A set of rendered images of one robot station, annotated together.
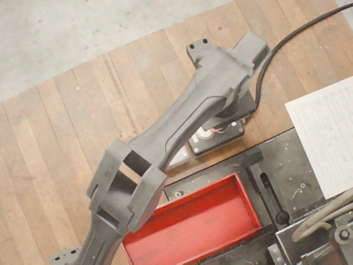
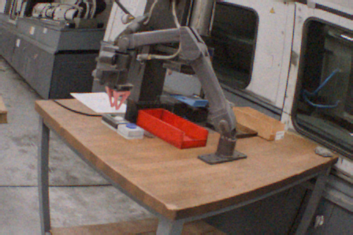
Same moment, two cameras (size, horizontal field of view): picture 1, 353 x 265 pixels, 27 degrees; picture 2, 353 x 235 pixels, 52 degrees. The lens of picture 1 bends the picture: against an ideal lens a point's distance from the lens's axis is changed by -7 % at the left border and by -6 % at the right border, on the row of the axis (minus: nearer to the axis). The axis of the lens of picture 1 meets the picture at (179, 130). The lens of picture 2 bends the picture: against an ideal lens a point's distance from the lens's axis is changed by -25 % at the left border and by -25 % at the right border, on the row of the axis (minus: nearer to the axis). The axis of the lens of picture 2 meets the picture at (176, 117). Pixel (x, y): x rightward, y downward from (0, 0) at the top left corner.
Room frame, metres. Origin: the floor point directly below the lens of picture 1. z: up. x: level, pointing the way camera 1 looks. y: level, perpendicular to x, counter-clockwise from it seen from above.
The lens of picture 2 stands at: (0.89, 1.51, 1.40)
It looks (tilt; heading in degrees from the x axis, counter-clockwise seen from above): 15 degrees down; 246
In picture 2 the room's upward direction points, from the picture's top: 11 degrees clockwise
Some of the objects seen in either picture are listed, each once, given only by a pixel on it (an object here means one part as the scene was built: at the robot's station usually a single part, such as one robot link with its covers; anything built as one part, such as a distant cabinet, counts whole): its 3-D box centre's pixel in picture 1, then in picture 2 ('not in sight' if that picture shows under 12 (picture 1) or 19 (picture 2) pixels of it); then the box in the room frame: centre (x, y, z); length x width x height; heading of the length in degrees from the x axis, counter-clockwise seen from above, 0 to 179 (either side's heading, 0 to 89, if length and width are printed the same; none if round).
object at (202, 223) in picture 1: (186, 230); (171, 128); (0.21, 0.00, 0.93); 0.25 x 0.12 x 0.06; 110
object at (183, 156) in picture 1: (166, 151); (129, 135); (0.37, 0.03, 0.90); 0.07 x 0.07 x 0.06; 20
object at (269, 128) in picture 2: not in sight; (258, 124); (-0.26, -0.13, 0.93); 0.25 x 0.13 x 0.08; 110
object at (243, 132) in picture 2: not in sight; (232, 129); (-0.10, -0.09, 0.91); 0.17 x 0.16 x 0.02; 20
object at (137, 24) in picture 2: not in sight; (133, 27); (0.29, -0.44, 1.25); 0.19 x 0.07 x 0.19; 20
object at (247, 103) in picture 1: (223, 98); (120, 77); (0.41, -0.08, 1.08); 0.10 x 0.07 x 0.07; 110
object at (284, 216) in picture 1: (272, 200); (148, 108); (0.25, -0.16, 0.95); 0.15 x 0.03 x 0.10; 20
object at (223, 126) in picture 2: not in sight; (228, 128); (0.10, 0.21, 1.00); 0.09 x 0.06 x 0.06; 48
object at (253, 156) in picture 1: (257, 170); (134, 110); (0.31, -0.14, 0.95); 0.06 x 0.03 x 0.09; 20
